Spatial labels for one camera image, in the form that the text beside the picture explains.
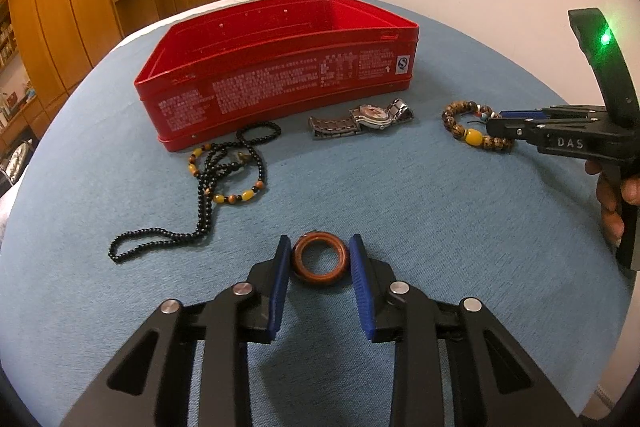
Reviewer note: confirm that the red plastic box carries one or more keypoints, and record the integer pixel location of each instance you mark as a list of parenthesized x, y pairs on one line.
[(260, 92)]

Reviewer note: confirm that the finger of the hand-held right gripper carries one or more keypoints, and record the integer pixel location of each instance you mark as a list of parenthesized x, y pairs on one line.
[(522, 114), (510, 129)]

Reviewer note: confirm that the row of books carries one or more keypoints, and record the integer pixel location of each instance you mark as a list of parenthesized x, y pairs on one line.
[(6, 39)]

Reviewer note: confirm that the crumpled white bedding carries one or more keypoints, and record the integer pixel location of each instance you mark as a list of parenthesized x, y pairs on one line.
[(12, 162)]

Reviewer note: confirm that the wooden wardrobe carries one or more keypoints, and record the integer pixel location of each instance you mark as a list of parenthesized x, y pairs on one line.
[(55, 7)]

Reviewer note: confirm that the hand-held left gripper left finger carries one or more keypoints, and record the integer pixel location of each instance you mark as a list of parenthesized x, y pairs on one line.
[(280, 277)]

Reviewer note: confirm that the person's right hand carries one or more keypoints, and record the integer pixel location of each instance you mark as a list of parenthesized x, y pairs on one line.
[(610, 207)]

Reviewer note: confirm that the silver wristwatch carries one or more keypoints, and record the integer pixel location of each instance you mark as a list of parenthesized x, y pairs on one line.
[(372, 117)]

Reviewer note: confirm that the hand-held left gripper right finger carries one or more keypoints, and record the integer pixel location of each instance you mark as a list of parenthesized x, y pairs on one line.
[(361, 282)]

